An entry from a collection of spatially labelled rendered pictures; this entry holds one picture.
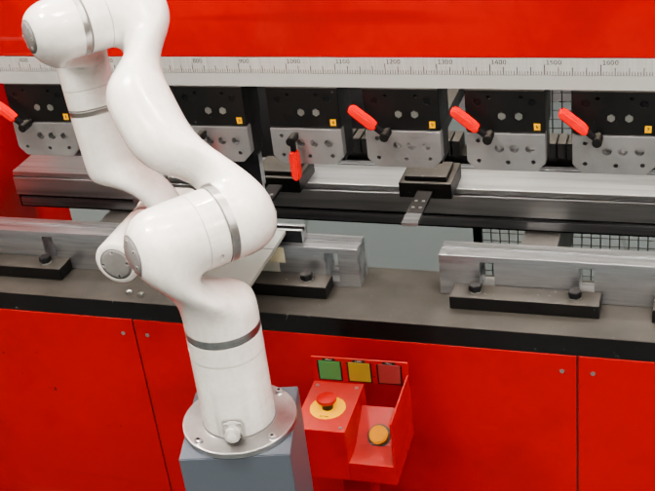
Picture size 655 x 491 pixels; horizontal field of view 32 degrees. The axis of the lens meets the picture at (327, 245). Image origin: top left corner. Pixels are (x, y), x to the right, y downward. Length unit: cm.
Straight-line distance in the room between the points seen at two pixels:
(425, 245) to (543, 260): 205
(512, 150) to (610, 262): 31
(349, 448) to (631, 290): 64
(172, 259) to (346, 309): 80
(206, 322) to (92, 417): 111
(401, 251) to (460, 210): 173
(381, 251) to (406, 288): 190
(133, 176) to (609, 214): 108
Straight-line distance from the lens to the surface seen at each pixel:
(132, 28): 182
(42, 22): 180
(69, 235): 268
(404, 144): 224
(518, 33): 211
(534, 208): 257
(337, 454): 225
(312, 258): 245
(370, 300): 240
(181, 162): 173
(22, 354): 279
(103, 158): 201
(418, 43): 216
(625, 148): 219
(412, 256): 428
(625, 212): 255
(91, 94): 199
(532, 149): 221
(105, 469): 291
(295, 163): 228
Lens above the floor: 216
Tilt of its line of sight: 29 degrees down
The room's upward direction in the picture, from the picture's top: 7 degrees counter-clockwise
